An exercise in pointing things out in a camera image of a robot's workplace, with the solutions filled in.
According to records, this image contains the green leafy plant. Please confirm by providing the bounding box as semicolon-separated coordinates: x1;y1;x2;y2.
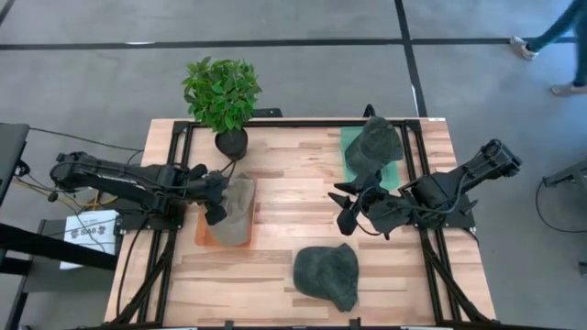
182;56;263;135

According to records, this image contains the green mat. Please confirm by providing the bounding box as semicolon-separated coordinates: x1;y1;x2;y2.
339;126;401;192

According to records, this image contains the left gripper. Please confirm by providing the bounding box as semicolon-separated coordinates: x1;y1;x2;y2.
200;171;229;226

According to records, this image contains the orange plastic bin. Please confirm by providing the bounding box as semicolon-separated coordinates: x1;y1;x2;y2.
194;176;257;251

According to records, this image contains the grey metal stand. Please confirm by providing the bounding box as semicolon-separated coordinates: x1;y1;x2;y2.
543;158;587;189

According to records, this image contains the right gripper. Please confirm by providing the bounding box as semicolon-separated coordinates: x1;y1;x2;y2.
327;181;412;233

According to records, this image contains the black plant pot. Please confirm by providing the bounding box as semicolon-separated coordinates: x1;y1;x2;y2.
214;126;249;161

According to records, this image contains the dark grey panel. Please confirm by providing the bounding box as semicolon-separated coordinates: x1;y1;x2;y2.
0;122;31;207

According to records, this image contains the black beam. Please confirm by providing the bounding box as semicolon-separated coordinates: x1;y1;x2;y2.
0;223;119;272

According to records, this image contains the person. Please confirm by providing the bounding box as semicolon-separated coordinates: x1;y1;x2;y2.
509;0;587;97

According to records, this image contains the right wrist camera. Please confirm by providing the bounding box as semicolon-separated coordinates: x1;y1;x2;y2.
337;208;360;237

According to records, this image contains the beige cap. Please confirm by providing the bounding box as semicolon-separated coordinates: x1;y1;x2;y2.
208;172;258;248

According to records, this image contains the white printed paper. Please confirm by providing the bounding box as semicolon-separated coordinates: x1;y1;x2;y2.
59;209;120;271

